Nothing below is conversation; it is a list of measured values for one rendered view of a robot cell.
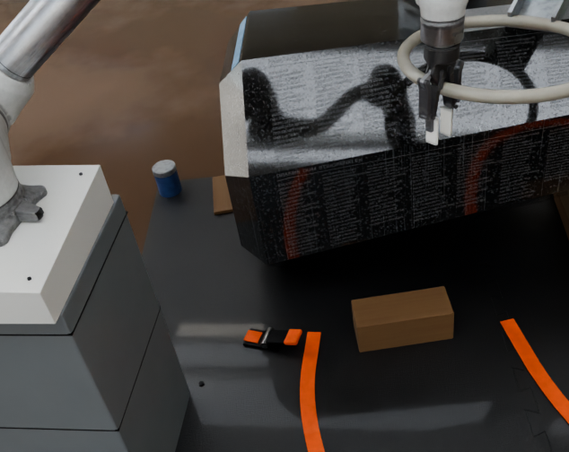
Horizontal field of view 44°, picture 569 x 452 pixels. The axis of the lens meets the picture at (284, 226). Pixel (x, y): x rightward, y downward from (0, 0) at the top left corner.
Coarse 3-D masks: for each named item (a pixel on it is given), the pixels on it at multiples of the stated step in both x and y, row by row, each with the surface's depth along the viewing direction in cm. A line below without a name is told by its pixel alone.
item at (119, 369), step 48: (96, 240) 159; (96, 288) 157; (144, 288) 186; (0, 336) 149; (48, 336) 147; (96, 336) 157; (144, 336) 185; (0, 384) 160; (48, 384) 158; (96, 384) 157; (144, 384) 184; (0, 432) 174; (48, 432) 171; (96, 432) 169; (144, 432) 183
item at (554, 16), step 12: (516, 0) 185; (528, 0) 190; (540, 0) 188; (552, 0) 187; (564, 0) 180; (516, 12) 186; (528, 12) 187; (540, 12) 186; (552, 12) 185; (564, 12) 183
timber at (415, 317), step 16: (432, 288) 225; (352, 304) 224; (368, 304) 223; (384, 304) 222; (400, 304) 221; (416, 304) 221; (432, 304) 220; (448, 304) 219; (368, 320) 218; (384, 320) 217; (400, 320) 216; (416, 320) 217; (432, 320) 217; (448, 320) 218; (368, 336) 220; (384, 336) 220; (400, 336) 221; (416, 336) 221; (432, 336) 222; (448, 336) 223
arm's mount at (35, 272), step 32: (64, 192) 156; (96, 192) 160; (32, 224) 149; (64, 224) 148; (96, 224) 159; (0, 256) 143; (32, 256) 142; (64, 256) 144; (0, 288) 136; (32, 288) 135; (64, 288) 144; (0, 320) 141; (32, 320) 140
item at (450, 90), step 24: (480, 24) 186; (504, 24) 185; (528, 24) 182; (552, 24) 178; (408, 48) 173; (408, 72) 162; (456, 96) 153; (480, 96) 150; (504, 96) 148; (528, 96) 148; (552, 96) 148
